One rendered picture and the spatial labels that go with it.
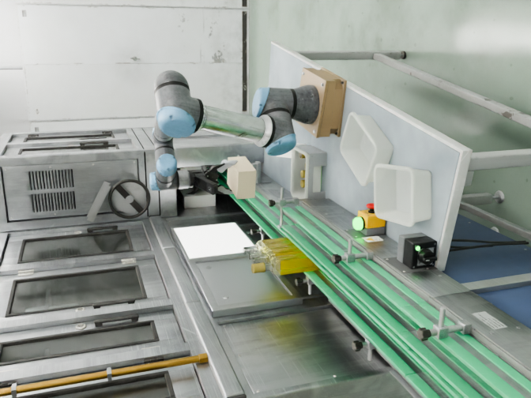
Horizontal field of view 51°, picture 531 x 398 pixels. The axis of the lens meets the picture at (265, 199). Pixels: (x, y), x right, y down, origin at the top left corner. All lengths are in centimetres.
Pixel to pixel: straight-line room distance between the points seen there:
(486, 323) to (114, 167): 206
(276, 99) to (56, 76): 377
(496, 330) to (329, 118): 107
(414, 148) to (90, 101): 427
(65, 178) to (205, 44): 310
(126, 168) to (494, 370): 214
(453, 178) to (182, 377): 96
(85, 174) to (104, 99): 275
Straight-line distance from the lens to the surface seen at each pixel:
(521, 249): 199
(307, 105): 211
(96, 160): 292
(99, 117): 566
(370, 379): 173
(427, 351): 146
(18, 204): 300
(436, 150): 165
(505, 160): 173
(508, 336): 140
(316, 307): 207
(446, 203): 163
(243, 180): 222
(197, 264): 235
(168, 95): 181
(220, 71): 578
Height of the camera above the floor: 170
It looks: 18 degrees down
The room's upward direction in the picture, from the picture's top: 95 degrees counter-clockwise
